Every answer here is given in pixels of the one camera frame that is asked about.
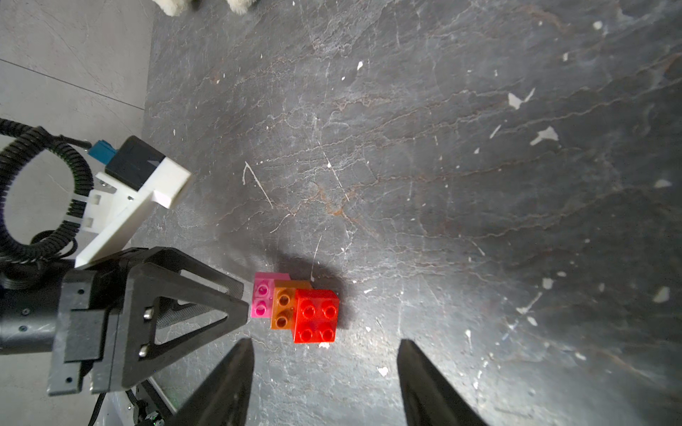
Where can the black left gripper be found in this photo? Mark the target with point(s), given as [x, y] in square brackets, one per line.
[163, 287]

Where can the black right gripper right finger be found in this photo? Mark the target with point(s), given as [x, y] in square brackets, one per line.
[428, 398]

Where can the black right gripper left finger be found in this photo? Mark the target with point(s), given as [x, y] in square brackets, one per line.
[223, 398]

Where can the pink lego brick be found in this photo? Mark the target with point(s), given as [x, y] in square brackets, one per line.
[263, 293]

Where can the orange lego brick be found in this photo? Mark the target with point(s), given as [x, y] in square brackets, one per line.
[284, 303]

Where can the red lego brick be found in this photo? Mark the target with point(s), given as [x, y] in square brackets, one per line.
[316, 316]

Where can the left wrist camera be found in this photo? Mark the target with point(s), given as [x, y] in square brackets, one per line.
[142, 177]

